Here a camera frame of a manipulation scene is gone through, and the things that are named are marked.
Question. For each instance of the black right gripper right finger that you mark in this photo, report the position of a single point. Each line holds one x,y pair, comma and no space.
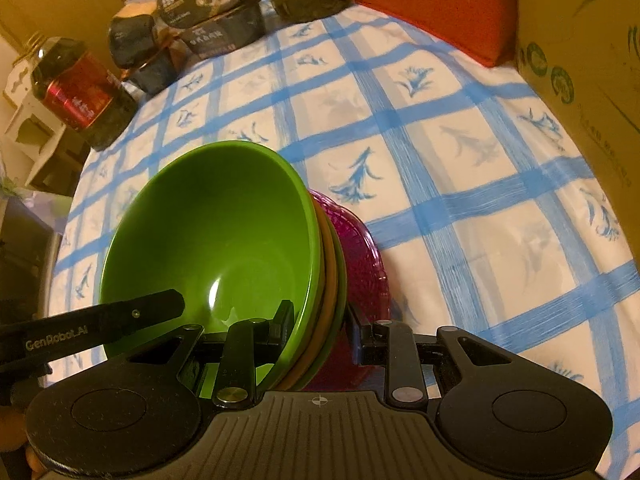
391,345

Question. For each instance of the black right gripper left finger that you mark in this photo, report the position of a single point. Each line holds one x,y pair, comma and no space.
249,344

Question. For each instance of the green bowl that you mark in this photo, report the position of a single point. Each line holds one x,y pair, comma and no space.
335,309
232,227

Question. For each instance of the large pink glass plate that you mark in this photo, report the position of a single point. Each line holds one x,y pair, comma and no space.
364,285

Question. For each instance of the orange plastic bowl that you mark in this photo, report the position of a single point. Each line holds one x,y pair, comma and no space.
322,319

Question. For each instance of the person left hand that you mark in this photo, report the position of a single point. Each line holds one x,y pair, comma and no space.
13,437

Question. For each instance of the blue white checkered tablecloth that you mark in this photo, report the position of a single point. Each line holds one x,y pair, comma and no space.
486,214

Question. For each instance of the white carved side table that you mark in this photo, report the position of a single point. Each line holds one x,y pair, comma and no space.
38,150

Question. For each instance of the left cooking oil bottle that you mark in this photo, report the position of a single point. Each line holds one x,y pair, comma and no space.
75,86

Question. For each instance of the lower dark food cup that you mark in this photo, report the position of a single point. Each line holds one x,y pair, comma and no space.
157,73

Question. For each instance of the lower instant rice box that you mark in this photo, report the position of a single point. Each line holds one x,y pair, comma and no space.
226,32

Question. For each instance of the tilted dark food cup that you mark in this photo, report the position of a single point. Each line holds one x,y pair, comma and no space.
132,38

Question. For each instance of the wooden door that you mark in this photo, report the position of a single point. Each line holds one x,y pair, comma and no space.
84,20

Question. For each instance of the large cardboard box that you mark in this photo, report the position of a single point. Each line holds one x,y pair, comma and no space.
582,58

